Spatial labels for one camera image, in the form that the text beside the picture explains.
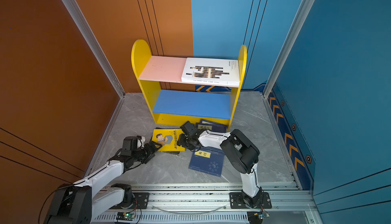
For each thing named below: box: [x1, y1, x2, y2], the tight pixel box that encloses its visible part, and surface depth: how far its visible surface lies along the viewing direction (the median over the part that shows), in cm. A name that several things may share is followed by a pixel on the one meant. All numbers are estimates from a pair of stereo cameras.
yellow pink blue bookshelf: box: [130, 39, 247, 131], surface depth 76 cm
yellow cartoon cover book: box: [151, 128, 186, 152], surface depth 94 cm
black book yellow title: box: [155, 127, 182, 156], surface depth 91 cm
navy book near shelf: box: [196, 122, 228, 133], surface depth 98 cm
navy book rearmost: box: [199, 119, 228, 126], surface depth 101 cm
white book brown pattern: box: [181, 57, 241, 86], surface depth 72 cm
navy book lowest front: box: [188, 146, 225, 178], surface depth 87 cm
